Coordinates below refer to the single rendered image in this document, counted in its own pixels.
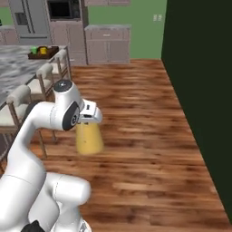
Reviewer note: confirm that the black microwave oven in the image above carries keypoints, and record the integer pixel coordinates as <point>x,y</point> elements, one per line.
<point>63,9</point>

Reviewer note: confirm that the yellow mug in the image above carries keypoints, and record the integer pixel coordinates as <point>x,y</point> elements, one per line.
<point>43,50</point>

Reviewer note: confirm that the white wall socket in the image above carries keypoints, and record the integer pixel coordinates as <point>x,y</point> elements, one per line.
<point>157,17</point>

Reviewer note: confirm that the yellow pitcher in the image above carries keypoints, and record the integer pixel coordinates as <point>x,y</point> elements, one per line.
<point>89,139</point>

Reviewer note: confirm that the wooden stool with grey cushion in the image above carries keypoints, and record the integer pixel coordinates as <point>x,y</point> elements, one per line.
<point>42,78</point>
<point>62,57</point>
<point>15,102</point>

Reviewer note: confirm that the low grey cupboard run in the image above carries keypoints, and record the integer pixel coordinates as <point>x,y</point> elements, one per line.
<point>107,45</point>

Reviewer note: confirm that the tall grey cupboard run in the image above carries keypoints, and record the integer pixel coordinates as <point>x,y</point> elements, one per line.
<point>68,39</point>

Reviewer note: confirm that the grey cupboard beside fridge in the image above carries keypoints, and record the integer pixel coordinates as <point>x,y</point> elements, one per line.
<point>8,36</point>

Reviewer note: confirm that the green cup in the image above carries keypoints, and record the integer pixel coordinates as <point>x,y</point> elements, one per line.
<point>33,50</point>

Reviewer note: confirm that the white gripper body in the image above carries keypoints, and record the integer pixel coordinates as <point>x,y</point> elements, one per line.
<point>94,117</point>

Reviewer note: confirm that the grey wall cupboards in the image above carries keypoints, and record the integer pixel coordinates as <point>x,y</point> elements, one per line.
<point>107,2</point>

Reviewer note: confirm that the grey fridge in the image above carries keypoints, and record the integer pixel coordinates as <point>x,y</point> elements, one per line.
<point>30,21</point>

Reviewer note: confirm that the dark brown tray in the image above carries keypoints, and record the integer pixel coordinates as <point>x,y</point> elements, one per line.
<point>51,53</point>

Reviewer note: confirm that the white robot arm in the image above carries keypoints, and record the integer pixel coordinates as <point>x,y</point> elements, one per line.
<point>27,169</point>

